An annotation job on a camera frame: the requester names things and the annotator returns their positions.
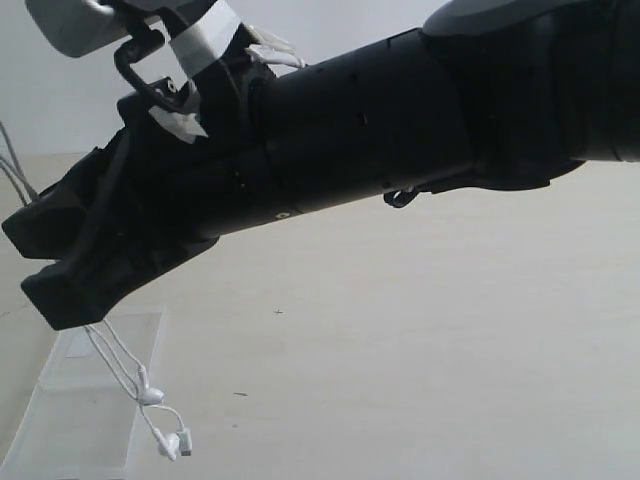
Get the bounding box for white wired earphones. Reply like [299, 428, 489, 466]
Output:
[1, 124, 193, 461]

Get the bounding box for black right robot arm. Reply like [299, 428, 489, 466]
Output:
[2, 1, 639, 331]

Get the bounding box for clear plastic storage box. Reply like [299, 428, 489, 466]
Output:
[1, 329, 168, 479]

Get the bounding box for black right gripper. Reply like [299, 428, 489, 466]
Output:
[1, 24, 300, 330]

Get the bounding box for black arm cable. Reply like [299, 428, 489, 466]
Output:
[113, 19, 181, 109]

